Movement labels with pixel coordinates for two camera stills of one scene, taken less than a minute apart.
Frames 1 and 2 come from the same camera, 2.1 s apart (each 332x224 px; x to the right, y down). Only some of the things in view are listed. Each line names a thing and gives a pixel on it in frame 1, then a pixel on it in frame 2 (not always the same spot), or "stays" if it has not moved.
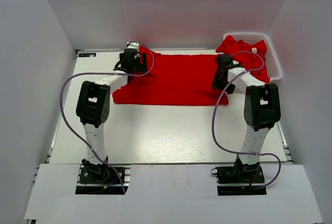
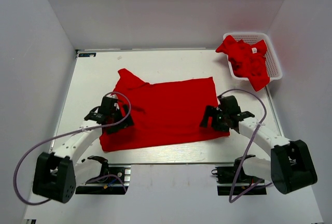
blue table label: x=87 y=55 stays
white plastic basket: x=273 y=66 stays
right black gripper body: x=222 y=83 -> x=219 y=120
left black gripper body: x=140 y=67 -> x=116 y=115
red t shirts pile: x=252 y=57 stays
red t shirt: x=171 y=80 -> x=162 y=114
